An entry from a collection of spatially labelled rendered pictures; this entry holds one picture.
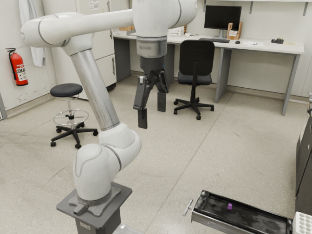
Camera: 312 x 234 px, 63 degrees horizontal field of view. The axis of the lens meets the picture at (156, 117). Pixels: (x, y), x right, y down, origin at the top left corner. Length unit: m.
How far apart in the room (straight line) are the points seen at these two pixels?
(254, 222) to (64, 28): 0.98
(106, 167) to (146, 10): 0.68
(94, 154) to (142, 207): 1.16
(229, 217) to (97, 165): 0.56
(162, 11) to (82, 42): 0.56
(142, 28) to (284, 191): 2.12
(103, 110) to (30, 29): 0.44
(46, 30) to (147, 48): 0.45
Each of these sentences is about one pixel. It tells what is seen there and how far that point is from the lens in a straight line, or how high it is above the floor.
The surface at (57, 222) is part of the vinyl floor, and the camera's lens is 2.21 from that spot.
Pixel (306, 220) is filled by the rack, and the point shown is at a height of 0.86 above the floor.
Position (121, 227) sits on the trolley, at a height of 0.82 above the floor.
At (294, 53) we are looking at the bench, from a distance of 3.64.
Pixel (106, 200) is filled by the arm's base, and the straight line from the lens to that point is 1.22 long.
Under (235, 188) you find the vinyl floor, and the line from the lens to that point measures 2.44.
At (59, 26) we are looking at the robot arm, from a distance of 1.00.
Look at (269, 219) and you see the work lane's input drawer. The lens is 1.12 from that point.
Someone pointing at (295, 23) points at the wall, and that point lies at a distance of 4.29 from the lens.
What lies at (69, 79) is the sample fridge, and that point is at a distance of 4.22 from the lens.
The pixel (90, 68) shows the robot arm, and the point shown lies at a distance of 1.19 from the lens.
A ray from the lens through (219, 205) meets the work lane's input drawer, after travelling 1.11.
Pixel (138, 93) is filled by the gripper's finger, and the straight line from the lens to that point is 0.74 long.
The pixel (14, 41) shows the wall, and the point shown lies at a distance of 3.98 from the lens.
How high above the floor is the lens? 1.58
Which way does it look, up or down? 27 degrees down
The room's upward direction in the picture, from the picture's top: straight up
